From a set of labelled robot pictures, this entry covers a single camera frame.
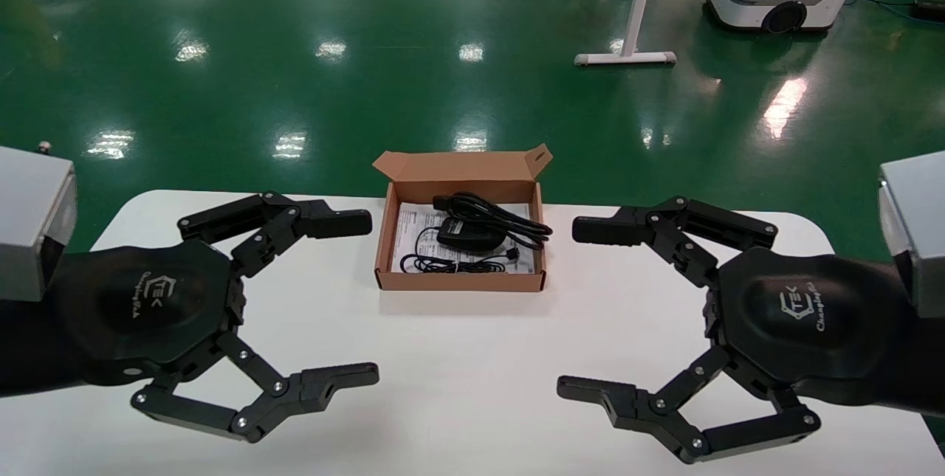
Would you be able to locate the black floor power adapter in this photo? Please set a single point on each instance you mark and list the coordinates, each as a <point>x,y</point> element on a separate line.
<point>929,9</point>

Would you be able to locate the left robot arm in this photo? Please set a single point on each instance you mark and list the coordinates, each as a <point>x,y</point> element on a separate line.
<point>29,210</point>

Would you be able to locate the printed white paper sheet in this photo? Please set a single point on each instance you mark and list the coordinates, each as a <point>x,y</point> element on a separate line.
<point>413,221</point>

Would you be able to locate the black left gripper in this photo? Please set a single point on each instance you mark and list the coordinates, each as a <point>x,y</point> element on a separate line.
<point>140,306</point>

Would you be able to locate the white table leg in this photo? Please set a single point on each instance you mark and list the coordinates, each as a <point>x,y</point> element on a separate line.
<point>636,18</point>

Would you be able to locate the brown cardboard box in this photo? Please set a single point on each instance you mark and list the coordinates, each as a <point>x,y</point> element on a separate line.
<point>458,283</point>

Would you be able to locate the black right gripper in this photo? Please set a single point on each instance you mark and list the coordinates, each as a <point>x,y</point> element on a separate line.
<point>812,314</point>

